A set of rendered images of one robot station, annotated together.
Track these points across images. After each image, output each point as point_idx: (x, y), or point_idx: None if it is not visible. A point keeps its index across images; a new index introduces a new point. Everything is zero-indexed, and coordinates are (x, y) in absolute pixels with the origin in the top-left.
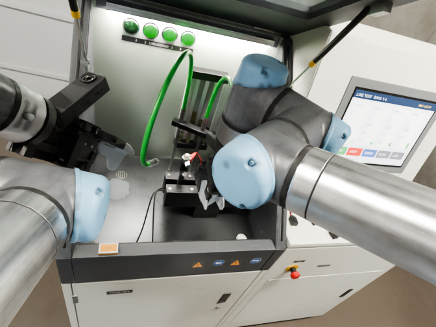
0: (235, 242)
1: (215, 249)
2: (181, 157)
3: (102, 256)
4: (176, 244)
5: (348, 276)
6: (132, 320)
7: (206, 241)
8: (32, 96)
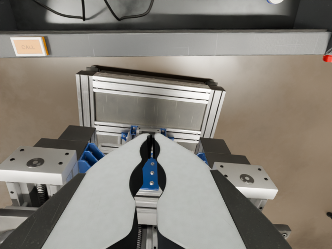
0: (253, 37)
1: (210, 51)
2: None
3: (28, 57)
4: (143, 39)
5: None
6: None
7: (198, 33)
8: None
